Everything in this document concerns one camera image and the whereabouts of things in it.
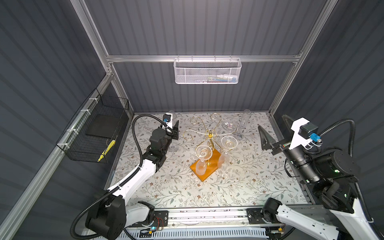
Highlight clear flute glass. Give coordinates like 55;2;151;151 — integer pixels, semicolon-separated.
234;109;251;140
166;111;177;122
195;145;213;176
168;142;179;152
222;121;238;133
218;136;238;170

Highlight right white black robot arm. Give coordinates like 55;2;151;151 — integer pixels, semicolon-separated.
247;115;384;240

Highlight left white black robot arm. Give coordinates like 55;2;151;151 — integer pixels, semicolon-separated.
71;113;179;240

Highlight orange wooden rack base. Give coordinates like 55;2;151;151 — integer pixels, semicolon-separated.
190;150;221;182

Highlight clear flute glass front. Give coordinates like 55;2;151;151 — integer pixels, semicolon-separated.
195;145;213;176

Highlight floral table mat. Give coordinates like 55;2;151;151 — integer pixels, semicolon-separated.
129;113;308;208

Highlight items in white basket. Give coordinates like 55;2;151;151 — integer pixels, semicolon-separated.
195;75;239;84

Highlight black pad in basket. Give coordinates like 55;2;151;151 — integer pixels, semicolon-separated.
86;115;120;139

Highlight yellow black striped tool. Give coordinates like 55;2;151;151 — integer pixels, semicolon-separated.
98;140;116;162

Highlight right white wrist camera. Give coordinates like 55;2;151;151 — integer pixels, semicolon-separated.
289;118;323;150

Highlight gold wire glass rack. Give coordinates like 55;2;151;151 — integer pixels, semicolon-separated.
183;113;235;150

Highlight left black corrugated cable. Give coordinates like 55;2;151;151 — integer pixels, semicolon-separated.
69;113;172;240

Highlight white mesh wall basket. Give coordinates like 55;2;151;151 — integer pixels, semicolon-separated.
173;58;242;85

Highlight black wire wall basket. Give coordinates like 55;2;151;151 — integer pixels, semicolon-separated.
57;91;130;164

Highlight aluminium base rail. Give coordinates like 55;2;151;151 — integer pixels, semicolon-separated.
86;206;331;240

